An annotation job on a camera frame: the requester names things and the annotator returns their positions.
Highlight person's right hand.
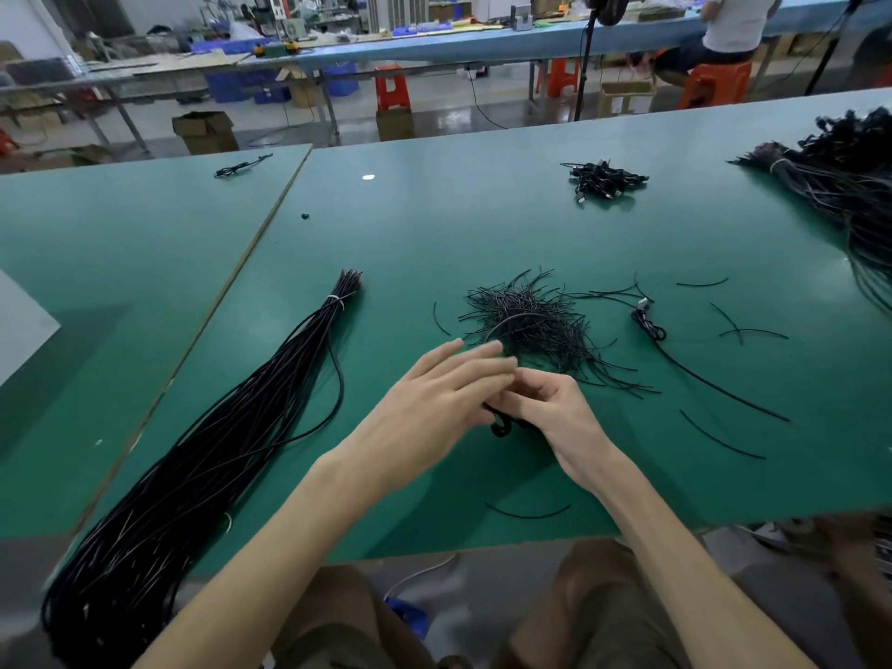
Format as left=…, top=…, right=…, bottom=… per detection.
left=488, top=366, right=622, bottom=499

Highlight person's left hand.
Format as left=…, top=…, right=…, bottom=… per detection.
left=327, top=338, right=520, bottom=499

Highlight pile of black wire ties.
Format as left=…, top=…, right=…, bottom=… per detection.
left=460, top=269, right=660, bottom=400

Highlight long black cable bundle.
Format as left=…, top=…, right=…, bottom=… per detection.
left=42, top=269, right=364, bottom=669

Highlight small pile of knotted cables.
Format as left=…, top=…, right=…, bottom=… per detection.
left=561, top=160, right=651, bottom=206

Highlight small cable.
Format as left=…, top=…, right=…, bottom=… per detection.
left=213, top=152, right=275, bottom=181

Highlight large heap of black cables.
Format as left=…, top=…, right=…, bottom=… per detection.
left=731, top=107, right=892, bottom=321

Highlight person's right forearm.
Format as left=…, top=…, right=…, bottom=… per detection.
left=578, top=453, right=817, bottom=669

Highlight person's left forearm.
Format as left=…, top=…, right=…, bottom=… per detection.
left=132, top=450, right=385, bottom=669

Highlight person's brown shorts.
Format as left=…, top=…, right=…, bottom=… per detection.
left=271, top=536, right=691, bottom=669

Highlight person's right leg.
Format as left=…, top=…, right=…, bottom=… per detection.
left=780, top=515, right=892, bottom=669

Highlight blue plastic item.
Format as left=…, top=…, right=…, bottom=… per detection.
left=387, top=595, right=434, bottom=642

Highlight small cardboard box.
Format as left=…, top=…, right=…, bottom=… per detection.
left=376, top=107, right=417, bottom=142

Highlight red plastic stool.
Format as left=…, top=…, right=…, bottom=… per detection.
left=374, top=65, right=413, bottom=114

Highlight orange plastic stool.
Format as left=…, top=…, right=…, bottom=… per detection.
left=544, top=57, right=580, bottom=100
left=677, top=62, right=754, bottom=110

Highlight open cardboard box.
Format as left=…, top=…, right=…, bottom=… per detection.
left=171, top=111, right=240, bottom=156

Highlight long blue workbench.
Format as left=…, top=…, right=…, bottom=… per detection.
left=237, top=0, right=892, bottom=71

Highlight large white box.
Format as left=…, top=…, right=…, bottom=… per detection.
left=0, top=269, right=61, bottom=387

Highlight black fan on stand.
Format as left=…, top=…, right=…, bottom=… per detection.
left=574, top=0, right=632, bottom=123

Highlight black tripod stand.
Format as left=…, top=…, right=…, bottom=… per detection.
left=806, top=0, right=869, bottom=96

